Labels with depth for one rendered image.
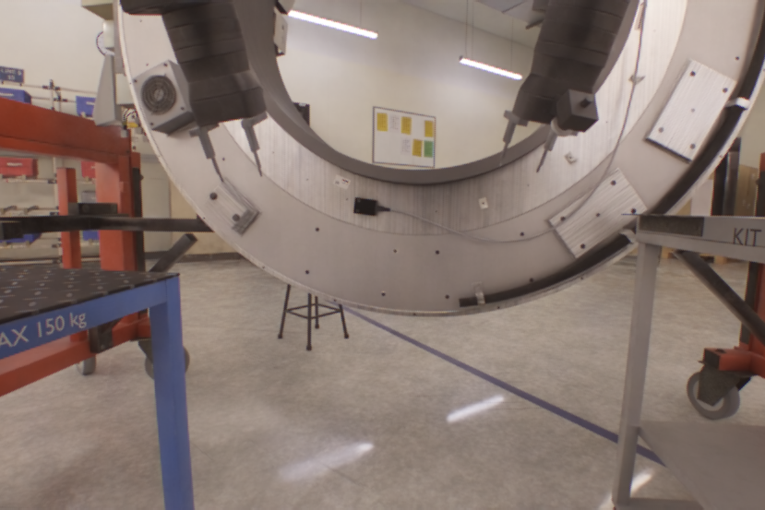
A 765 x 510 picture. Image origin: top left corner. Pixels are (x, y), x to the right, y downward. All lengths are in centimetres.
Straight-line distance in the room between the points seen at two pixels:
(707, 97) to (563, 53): 59
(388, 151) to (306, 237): 612
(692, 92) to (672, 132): 8
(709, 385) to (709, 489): 99
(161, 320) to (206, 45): 35
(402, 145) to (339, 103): 133
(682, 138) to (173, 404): 100
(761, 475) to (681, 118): 63
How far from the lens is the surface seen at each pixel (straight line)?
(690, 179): 97
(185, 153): 104
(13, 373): 144
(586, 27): 47
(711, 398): 176
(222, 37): 47
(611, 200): 92
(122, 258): 169
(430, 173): 81
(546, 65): 48
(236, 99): 48
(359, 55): 708
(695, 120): 100
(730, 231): 64
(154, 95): 103
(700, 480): 81
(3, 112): 142
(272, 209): 93
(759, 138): 978
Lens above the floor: 69
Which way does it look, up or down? 7 degrees down
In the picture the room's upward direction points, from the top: 1 degrees clockwise
